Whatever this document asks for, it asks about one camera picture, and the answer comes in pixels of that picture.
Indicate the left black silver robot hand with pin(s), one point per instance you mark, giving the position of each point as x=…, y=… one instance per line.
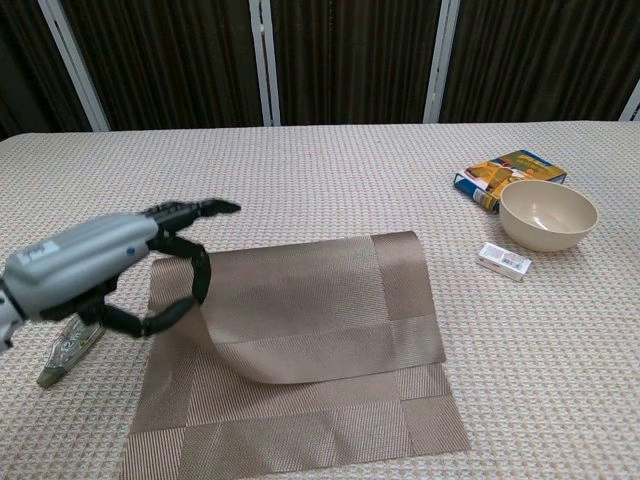
x=75, y=260

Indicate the brown woven placemat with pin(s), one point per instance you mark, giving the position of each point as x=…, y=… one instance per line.
x=310, y=325

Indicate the beige bowl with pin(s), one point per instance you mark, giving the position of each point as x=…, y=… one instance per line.
x=547, y=220

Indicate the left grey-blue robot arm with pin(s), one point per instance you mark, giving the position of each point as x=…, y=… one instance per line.
x=5, y=325

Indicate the olive correction tape dispenser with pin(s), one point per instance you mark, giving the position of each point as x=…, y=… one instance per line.
x=67, y=350

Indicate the black pleated curtain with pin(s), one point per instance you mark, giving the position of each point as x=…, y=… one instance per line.
x=175, y=50

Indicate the beige woven tablecloth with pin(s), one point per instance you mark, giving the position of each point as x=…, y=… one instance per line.
x=300, y=170

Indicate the small white box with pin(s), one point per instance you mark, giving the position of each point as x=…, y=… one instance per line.
x=502, y=262

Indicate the orange blue snack packet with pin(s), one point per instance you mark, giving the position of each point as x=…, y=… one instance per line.
x=500, y=172

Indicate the silver aluminium frame post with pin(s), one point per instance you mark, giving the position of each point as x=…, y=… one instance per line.
x=442, y=65
x=265, y=65
x=75, y=65
x=631, y=102

